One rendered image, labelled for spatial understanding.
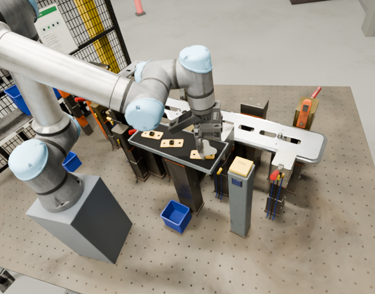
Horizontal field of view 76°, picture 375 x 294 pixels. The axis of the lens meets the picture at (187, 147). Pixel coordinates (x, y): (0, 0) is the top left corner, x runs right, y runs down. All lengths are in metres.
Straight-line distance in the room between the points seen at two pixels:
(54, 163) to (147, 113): 0.46
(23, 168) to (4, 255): 0.81
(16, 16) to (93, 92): 0.26
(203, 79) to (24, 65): 0.37
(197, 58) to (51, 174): 0.58
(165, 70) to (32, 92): 0.39
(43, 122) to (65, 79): 0.36
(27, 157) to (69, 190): 0.18
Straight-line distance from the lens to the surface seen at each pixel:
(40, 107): 0.84
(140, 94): 0.52
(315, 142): 1.13
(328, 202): 1.33
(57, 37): 1.98
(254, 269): 1.13
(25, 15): 0.74
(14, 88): 1.85
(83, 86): 0.53
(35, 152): 0.85
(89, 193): 0.96
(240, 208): 0.96
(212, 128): 0.69
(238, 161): 0.81
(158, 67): 0.61
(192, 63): 0.58
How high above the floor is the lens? 1.78
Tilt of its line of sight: 45 degrees down
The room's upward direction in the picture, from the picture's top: 13 degrees counter-clockwise
